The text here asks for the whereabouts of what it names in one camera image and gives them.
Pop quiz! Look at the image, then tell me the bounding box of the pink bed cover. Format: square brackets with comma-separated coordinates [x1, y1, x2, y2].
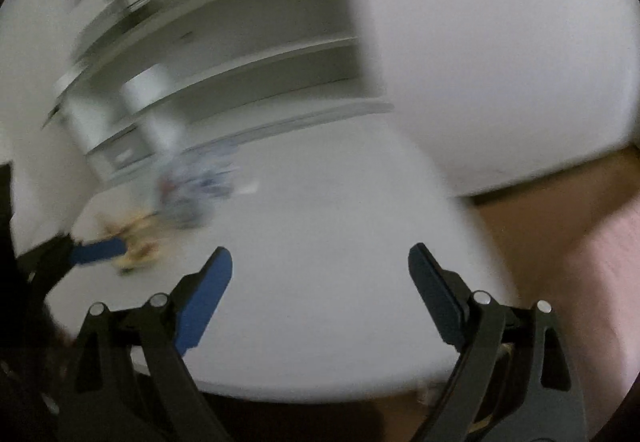
[508, 201, 640, 438]

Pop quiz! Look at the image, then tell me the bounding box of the white shelf unit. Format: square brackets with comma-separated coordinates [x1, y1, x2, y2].
[54, 0, 392, 183]

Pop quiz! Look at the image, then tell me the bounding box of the yellow snack wrapper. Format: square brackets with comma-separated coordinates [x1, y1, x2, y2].
[96, 211, 163, 273]

